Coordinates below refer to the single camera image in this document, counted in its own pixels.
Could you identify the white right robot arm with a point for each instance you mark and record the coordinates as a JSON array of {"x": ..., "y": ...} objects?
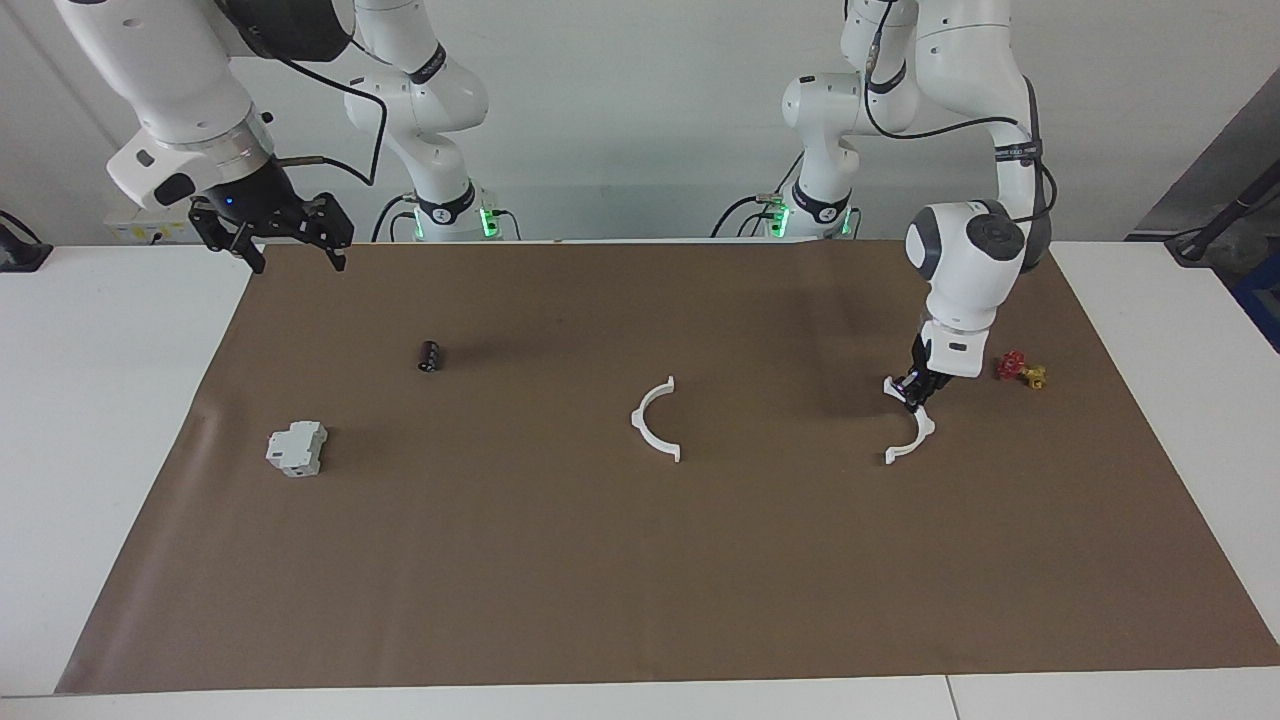
[{"x": 160, "y": 80}]

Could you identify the white half pipe clamp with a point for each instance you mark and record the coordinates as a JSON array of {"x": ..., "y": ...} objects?
[
  {"x": 928, "y": 428},
  {"x": 637, "y": 418}
]

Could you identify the blue crate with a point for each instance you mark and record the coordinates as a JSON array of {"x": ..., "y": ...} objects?
[{"x": 1262, "y": 300}]

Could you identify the white circuit breaker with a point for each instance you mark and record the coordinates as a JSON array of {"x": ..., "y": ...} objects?
[{"x": 297, "y": 450}]

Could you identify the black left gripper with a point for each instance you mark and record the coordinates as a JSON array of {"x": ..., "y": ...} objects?
[{"x": 928, "y": 372}]

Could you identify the white wall socket box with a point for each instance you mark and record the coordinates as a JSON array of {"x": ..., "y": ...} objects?
[{"x": 140, "y": 232}]

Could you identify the black table clamp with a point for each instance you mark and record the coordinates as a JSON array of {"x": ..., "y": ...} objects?
[{"x": 20, "y": 255}]

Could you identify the black cylindrical capacitor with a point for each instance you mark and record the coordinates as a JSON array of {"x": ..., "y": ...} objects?
[{"x": 430, "y": 357}]

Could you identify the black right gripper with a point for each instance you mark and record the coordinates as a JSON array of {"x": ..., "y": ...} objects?
[{"x": 255, "y": 205}]

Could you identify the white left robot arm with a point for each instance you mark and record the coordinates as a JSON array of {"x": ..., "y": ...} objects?
[{"x": 965, "y": 270}]

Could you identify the brown paper table mat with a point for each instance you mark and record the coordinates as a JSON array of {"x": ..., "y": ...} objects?
[{"x": 500, "y": 560}]

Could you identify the black stand with pole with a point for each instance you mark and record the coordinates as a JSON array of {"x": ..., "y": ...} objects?
[{"x": 1200, "y": 245}]

